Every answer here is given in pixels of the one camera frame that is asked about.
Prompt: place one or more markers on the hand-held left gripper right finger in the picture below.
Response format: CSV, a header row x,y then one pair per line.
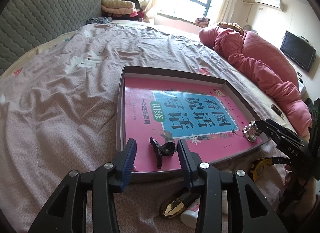
x,y
183,157

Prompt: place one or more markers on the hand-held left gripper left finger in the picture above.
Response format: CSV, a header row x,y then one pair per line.
x,y
130,157

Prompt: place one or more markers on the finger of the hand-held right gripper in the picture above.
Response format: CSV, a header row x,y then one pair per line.
x,y
266,131
282,129

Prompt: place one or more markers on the small silver metal bottle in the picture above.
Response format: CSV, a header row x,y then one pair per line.
x,y
250,131

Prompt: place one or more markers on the black hair clip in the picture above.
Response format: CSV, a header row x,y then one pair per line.
x,y
162,149

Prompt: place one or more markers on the yellow and black wristwatch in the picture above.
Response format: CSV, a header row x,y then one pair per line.
x,y
260,166

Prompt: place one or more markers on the shallow cardboard box tray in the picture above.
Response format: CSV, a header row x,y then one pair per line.
x,y
120,122

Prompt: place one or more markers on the black and gold lipstick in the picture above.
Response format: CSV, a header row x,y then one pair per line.
x,y
175,204

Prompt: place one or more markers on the white pill bottle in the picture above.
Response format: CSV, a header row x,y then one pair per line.
x,y
189,216

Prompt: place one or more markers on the person's right forearm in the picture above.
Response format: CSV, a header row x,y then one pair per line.
x,y
311,189

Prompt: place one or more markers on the person's right hand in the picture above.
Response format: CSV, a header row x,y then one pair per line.
x,y
288,176

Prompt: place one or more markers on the small black comb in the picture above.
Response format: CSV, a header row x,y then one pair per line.
x,y
277,109

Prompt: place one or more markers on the dark clothes pile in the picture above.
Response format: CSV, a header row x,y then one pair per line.
x,y
313,110

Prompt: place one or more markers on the pink book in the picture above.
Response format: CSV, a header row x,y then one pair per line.
x,y
140,112

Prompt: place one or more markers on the white cabinet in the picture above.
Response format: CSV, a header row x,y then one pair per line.
x,y
302,85

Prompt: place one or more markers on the pink quilt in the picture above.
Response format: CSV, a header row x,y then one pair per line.
x,y
262,60

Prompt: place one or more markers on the pink patterned bed sheet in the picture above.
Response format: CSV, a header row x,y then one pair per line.
x,y
75,110

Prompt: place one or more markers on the black television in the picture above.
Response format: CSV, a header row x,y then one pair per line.
x,y
297,50

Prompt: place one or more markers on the small fan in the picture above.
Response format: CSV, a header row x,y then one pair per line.
x,y
250,29

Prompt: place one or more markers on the yellow knitted cloth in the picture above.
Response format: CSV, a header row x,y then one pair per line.
x,y
230,25

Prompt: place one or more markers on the pink bag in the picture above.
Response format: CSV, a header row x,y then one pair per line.
x,y
202,21

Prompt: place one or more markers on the white air conditioner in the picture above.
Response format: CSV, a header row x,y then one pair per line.
x,y
268,1

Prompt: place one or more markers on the dark patterned cloth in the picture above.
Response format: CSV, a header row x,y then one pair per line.
x,y
98,20

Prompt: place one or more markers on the beige folded blanket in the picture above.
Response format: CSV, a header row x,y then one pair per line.
x,y
116,3

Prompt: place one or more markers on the black garment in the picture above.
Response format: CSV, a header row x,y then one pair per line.
x,y
132,1

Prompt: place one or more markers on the grey quilted headboard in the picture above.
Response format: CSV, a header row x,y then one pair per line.
x,y
45,10

